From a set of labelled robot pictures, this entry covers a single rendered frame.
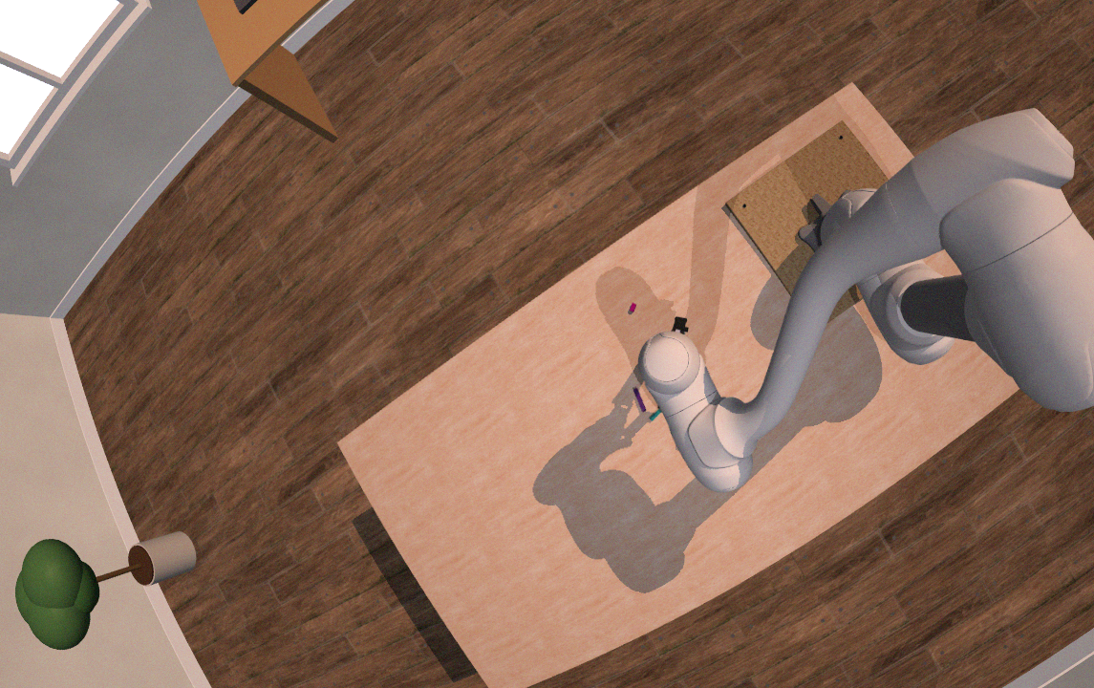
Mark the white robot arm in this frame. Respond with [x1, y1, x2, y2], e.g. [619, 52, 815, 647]
[638, 108, 1094, 493]

